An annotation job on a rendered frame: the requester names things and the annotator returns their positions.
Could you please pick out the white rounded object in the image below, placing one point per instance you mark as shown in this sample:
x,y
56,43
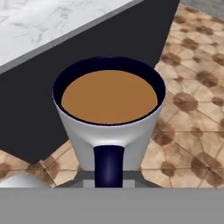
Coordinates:
x,y
20,182

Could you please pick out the dark dining counter cabinet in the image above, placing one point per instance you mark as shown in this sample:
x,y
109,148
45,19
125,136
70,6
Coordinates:
x,y
29,102

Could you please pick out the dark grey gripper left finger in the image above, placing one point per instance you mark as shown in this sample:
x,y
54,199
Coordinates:
x,y
84,178

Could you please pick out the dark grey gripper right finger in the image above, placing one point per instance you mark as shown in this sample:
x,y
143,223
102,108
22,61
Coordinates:
x,y
134,178

